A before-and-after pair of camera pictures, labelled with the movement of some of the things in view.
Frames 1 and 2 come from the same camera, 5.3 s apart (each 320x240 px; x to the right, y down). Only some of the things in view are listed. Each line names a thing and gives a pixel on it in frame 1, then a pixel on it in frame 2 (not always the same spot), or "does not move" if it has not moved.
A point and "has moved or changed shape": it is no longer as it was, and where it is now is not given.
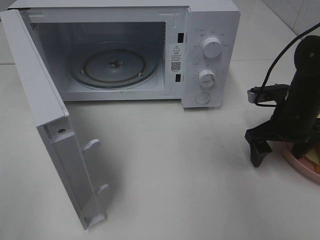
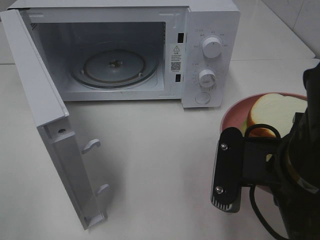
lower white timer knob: x=207 y=78 does not move
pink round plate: x=303 y=164 has moved or changed shape
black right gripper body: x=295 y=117 → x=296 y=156
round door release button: x=202 y=98 does not move
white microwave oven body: x=188 y=50 does not move
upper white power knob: x=211 y=47 does not move
